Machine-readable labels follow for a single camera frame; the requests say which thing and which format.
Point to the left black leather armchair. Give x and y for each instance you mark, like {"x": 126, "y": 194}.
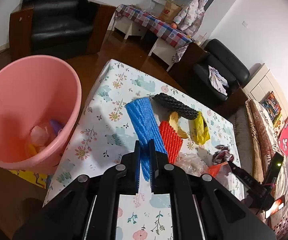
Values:
{"x": 60, "y": 28}

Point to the floral white tablecloth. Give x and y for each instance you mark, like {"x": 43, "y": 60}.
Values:
{"x": 119, "y": 111}

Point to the orange fruit on table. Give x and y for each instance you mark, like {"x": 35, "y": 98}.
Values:
{"x": 173, "y": 25}

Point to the blue foam fruit net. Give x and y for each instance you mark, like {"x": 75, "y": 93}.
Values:
{"x": 146, "y": 128}

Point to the yellow foam fruit net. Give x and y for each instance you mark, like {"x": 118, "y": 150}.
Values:
{"x": 30, "y": 150}

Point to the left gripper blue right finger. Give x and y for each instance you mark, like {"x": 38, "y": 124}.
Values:
{"x": 157, "y": 161}

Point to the colourful pillow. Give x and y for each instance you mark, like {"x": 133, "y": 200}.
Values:
{"x": 272, "y": 106}

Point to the cloth on right armchair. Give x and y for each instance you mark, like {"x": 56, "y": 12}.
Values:
{"x": 218, "y": 82}

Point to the black leather armchair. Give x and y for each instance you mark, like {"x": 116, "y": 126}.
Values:
{"x": 191, "y": 73}
{"x": 60, "y": 28}

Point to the orange fruit peel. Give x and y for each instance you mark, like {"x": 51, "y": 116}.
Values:
{"x": 174, "y": 123}

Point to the black foam fruit net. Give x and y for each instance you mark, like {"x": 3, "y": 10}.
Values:
{"x": 174, "y": 105}

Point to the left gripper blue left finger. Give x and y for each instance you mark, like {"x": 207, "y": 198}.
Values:
{"x": 131, "y": 181}

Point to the checkered cloth side table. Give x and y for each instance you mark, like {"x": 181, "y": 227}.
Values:
{"x": 134, "y": 22}

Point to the yellow picture book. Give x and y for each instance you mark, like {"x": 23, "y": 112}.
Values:
{"x": 37, "y": 179}

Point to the drink cup with straw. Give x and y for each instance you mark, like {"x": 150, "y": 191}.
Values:
{"x": 201, "y": 39}

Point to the clear crinkled plastic film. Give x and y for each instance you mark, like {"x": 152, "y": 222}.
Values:
{"x": 191, "y": 163}

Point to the right black leather armchair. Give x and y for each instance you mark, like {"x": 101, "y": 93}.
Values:
{"x": 191, "y": 73}

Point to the brown cardboard box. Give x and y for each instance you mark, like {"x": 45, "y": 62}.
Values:
{"x": 169, "y": 12}

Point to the red foam fruit net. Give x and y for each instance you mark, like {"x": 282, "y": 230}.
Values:
{"x": 171, "y": 140}

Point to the white bed headboard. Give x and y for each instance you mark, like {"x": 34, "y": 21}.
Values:
{"x": 261, "y": 84}

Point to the purple wrapper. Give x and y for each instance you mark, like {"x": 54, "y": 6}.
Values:
{"x": 56, "y": 126}

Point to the orange and white wrapper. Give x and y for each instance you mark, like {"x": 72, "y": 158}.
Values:
{"x": 39, "y": 136}

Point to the hanging floral child jacket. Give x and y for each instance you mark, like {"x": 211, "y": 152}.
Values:
{"x": 190, "y": 18}

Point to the pink plastic trash bucket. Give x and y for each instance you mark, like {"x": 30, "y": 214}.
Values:
{"x": 34, "y": 90}

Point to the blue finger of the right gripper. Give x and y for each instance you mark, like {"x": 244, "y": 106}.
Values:
{"x": 245, "y": 177}

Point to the red mesh net bag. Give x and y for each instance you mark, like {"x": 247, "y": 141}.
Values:
{"x": 215, "y": 169}

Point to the yellow plastic bag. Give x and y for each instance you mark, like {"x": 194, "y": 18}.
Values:
{"x": 199, "y": 131}

